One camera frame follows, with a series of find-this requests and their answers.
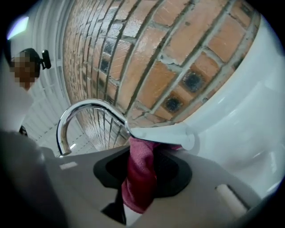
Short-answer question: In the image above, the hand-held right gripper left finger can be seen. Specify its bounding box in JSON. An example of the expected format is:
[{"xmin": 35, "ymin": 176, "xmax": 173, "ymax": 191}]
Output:
[{"xmin": 56, "ymin": 146, "xmax": 131, "ymax": 228}]

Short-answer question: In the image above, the chrome faucet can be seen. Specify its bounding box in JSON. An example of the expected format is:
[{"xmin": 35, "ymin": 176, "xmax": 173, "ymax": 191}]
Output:
[{"xmin": 56, "ymin": 99, "xmax": 201, "ymax": 158}]

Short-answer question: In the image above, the person's head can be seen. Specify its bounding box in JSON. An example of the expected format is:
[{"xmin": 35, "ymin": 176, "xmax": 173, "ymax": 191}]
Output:
[{"xmin": 8, "ymin": 48, "xmax": 43, "ymax": 91}]

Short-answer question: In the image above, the black head camera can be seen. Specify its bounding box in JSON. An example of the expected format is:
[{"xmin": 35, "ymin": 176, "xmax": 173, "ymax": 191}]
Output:
[{"xmin": 41, "ymin": 50, "xmax": 52, "ymax": 70}]

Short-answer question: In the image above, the white sink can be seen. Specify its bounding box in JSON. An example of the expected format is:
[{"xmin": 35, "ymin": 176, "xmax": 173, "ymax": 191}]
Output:
[{"xmin": 123, "ymin": 15, "xmax": 285, "ymax": 225}]

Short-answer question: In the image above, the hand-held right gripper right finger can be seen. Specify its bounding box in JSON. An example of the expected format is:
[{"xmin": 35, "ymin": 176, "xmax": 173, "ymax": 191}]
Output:
[{"xmin": 135, "ymin": 148, "xmax": 261, "ymax": 228}]

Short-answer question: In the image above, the black head strap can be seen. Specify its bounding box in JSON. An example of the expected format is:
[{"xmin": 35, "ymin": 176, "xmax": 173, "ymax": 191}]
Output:
[{"xmin": 19, "ymin": 48, "xmax": 43, "ymax": 67}]

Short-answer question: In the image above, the pink cloth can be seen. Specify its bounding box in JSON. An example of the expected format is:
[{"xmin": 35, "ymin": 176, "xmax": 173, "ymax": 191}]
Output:
[{"xmin": 121, "ymin": 137, "xmax": 182, "ymax": 214}]

